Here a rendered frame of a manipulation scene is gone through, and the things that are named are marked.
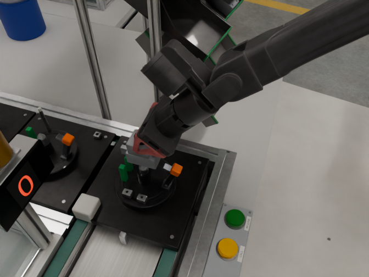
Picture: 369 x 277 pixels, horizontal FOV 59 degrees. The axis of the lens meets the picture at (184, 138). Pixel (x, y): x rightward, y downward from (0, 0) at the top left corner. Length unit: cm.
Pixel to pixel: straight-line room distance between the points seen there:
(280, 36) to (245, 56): 5
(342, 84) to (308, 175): 188
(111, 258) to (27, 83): 75
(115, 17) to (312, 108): 93
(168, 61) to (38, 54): 98
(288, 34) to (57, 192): 59
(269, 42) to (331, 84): 234
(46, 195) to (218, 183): 39
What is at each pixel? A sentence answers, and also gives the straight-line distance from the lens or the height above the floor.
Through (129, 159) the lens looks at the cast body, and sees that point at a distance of 67.
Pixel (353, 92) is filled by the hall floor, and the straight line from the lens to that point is 277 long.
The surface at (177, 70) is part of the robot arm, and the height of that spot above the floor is 132.
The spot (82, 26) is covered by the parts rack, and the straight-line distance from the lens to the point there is 79.
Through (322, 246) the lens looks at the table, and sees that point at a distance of 88.
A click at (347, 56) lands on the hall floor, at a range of 313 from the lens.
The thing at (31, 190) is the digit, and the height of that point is 118.
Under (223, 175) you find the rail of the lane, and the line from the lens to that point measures 79.
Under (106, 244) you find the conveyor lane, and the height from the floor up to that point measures 92.
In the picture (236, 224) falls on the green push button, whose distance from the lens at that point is 72.
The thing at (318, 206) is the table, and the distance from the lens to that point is 93.
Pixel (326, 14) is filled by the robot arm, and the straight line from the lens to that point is 44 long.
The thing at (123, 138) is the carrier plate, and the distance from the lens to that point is 86.
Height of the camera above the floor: 161
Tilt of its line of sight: 50 degrees down
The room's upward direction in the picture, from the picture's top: 1 degrees clockwise
